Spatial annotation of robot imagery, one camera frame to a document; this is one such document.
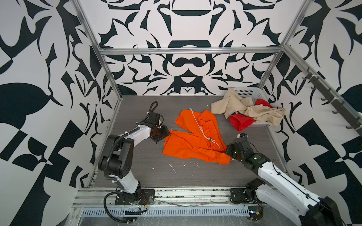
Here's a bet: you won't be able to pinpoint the aluminium frame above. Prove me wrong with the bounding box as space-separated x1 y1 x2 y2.
74 1 362 225

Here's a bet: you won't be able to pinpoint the orange shorts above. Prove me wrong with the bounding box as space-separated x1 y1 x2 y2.
163 109 232 165

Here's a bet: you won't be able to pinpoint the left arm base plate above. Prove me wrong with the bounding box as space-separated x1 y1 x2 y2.
115 189 155 205

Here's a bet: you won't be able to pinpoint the red shorts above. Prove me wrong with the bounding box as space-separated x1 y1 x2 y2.
229 99 272 132

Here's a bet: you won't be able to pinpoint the black corrugated cable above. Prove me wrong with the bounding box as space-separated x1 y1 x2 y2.
100 194 148 224

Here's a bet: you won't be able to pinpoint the beige shorts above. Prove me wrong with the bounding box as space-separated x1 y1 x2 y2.
210 88 286 127

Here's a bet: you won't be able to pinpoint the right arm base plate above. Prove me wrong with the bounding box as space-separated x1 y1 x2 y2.
230 187 263 204

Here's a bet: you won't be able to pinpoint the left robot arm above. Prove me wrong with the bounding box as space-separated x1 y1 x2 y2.
98 112 171 202

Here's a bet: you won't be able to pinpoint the white laundry basket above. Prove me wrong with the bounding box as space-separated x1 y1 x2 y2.
223 87 265 119

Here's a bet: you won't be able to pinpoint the white slotted cable duct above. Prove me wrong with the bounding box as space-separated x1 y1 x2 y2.
82 206 250 217

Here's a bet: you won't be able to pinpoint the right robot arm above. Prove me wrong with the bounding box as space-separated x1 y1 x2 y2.
225 134 345 226

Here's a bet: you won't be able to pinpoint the wall hook rail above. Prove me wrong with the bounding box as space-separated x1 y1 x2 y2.
303 67 362 136

